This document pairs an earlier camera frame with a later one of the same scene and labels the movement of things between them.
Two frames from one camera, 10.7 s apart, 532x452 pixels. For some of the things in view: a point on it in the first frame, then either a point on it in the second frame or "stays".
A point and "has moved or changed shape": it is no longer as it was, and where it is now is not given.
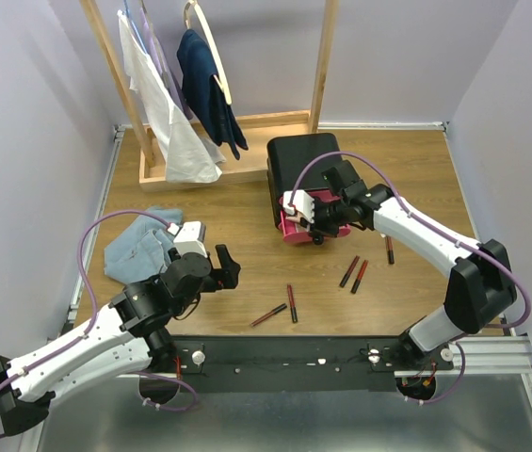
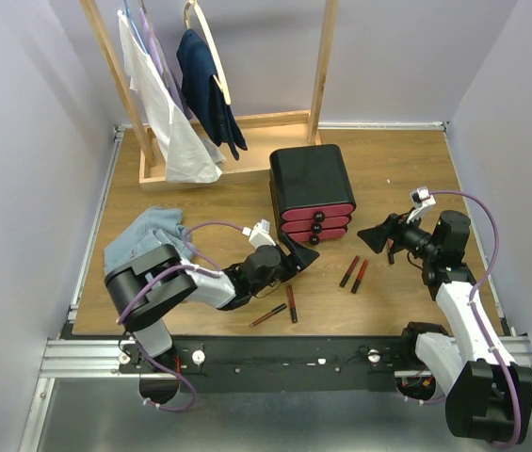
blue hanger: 134,26 stays
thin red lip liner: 268,314 stays
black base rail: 283,363 stays
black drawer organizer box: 285,156 has moved or changed shape
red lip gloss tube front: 292,303 stays
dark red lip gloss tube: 348,272 stays
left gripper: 218,275 -> 289,259
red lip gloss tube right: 390,250 stays
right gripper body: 329,217 -> 410,236
